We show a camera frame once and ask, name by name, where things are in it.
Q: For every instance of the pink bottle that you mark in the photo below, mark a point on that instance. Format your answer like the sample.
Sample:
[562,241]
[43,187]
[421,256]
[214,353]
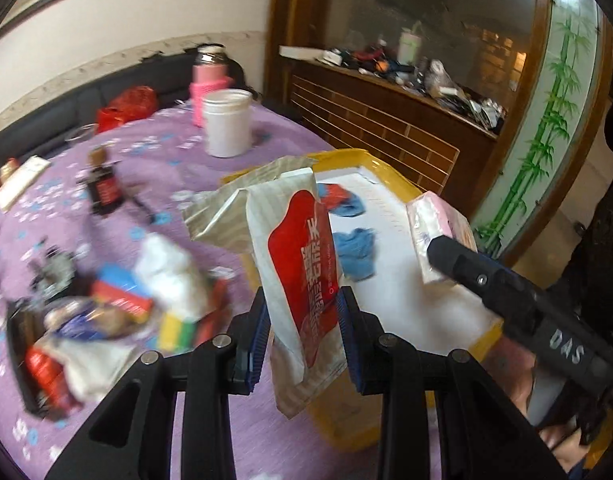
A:
[206,85]

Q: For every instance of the black sofa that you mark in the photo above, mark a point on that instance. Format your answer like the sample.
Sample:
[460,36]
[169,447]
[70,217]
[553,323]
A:
[51,115]

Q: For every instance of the clutter of small items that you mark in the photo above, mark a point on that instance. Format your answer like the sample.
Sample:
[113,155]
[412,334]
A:
[436,80]

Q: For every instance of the clear plastic cup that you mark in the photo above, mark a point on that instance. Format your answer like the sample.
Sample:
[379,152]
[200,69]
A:
[81,132]

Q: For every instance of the bamboo painted panel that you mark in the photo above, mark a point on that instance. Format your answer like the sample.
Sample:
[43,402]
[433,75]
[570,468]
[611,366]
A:
[551,110]

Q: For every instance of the person's right hand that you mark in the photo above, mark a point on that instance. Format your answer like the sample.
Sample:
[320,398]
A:
[509,370]

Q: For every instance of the black pen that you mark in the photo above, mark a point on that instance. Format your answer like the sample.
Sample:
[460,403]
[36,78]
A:
[141,207]

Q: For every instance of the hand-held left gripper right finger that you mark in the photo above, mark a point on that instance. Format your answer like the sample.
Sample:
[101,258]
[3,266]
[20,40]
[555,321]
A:
[349,340]

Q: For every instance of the pink tissue pack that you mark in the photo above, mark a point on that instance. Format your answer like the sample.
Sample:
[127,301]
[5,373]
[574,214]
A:
[426,230]

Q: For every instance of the red packet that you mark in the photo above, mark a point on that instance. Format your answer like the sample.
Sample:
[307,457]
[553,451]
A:
[41,370]

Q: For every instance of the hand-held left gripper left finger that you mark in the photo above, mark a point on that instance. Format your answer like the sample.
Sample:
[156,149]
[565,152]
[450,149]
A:
[256,340]

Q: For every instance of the black plastic bag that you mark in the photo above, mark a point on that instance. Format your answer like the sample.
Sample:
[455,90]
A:
[19,340]

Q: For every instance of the clear bag of blue packets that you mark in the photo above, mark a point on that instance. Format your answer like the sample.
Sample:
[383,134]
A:
[81,325]

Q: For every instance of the dark bottle with red label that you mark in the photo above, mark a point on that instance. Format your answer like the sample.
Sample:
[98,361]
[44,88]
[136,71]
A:
[104,190]

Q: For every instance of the wooden cabinet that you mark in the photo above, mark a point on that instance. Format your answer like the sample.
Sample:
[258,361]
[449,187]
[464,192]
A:
[376,125]

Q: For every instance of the beige striped packet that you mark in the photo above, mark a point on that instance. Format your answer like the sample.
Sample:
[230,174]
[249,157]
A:
[226,205]

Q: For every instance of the white tumbler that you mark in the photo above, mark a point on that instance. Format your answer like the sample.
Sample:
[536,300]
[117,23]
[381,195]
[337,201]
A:
[409,47]

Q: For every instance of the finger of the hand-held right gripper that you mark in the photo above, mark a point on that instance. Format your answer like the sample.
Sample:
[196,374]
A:
[466,272]

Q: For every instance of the red bag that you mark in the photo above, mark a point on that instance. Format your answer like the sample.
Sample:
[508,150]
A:
[131,102]

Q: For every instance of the white flat box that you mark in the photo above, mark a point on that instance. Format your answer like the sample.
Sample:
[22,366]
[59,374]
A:
[299,53]

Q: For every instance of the purple floral tablecloth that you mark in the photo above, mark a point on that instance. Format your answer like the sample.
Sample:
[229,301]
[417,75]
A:
[151,170]

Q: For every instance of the red and white wipes pack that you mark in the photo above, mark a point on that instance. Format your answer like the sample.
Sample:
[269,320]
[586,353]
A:
[296,260]

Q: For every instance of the yellow tray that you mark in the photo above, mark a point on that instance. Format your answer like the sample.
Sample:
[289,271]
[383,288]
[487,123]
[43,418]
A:
[401,270]

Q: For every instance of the white jar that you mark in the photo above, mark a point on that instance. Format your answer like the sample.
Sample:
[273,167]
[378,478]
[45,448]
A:
[226,125]

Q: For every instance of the white cloth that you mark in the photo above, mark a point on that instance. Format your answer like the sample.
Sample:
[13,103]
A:
[91,365]

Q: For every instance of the yellow and green sponge pack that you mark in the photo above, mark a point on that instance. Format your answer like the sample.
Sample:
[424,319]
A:
[179,330]

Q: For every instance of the blue towel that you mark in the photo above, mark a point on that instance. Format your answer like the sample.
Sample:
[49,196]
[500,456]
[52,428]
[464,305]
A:
[349,205]
[356,255]

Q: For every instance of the beige booklet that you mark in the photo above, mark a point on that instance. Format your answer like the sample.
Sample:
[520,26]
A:
[24,180]

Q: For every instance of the person's black jacket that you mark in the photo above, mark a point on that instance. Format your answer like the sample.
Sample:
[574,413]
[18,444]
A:
[606,220]

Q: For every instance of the grey electric motor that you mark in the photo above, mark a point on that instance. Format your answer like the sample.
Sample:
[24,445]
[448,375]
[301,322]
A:
[54,270]

